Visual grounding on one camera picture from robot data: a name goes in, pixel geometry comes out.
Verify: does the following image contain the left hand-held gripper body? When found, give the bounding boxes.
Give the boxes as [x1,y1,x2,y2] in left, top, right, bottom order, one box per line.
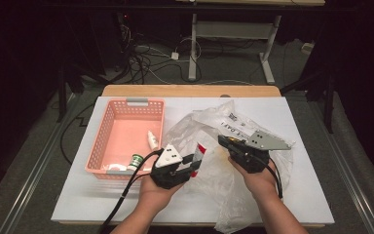
[149,144,193,190]

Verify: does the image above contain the clear plastic bag yellow smiley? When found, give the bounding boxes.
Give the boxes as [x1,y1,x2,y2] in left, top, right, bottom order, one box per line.
[162,99,295,234]

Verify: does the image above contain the tangle of floor cables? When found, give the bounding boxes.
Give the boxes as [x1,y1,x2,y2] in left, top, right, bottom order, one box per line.
[120,22,203,86]

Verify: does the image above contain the white power strip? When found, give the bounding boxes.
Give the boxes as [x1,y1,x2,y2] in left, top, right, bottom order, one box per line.
[301,42,316,55]

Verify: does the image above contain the pink plastic basket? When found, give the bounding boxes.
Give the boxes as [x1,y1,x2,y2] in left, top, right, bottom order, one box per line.
[85,97,166,180]

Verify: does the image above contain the white board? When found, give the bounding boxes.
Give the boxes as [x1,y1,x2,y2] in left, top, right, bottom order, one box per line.
[51,96,335,225]

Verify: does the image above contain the hand-held gripper black cable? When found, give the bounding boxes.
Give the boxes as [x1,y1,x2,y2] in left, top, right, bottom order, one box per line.
[100,148,165,234]
[262,157,284,200]

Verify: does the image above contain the metal floor rail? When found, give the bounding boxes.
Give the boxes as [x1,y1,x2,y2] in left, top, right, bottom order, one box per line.
[0,94,79,234]
[308,97,374,234]

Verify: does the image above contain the black stand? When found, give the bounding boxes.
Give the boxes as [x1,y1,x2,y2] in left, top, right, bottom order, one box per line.
[56,61,111,124]
[280,64,335,135]

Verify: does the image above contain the small white dropper bottle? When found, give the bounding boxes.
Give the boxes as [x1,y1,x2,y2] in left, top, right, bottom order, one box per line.
[146,130,160,151]

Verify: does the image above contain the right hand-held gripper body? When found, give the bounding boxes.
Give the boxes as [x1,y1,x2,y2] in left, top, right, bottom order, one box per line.
[232,130,292,174]

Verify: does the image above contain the person's right hand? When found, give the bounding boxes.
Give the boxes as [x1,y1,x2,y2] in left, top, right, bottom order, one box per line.
[228,157,279,203]

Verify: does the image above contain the person's left hand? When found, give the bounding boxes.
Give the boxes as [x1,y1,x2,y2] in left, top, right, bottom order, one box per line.
[138,176,184,211]

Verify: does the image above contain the left hand-held gripper black cable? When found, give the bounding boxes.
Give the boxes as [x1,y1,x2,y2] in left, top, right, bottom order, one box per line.
[100,148,165,234]

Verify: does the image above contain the white metal desk frame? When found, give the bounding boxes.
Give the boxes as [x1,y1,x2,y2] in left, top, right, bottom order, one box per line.
[188,13,281,85]

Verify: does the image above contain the right hand-held gripper black cable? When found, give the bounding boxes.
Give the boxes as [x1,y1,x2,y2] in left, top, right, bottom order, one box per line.
[262,157,284,200]

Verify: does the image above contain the black cable on floor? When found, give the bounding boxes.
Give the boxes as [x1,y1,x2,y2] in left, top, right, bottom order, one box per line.
[59,103,95,165]

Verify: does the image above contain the red and white tube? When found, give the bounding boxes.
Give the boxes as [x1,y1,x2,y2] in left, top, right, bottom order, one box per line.
[190,141,207,178]

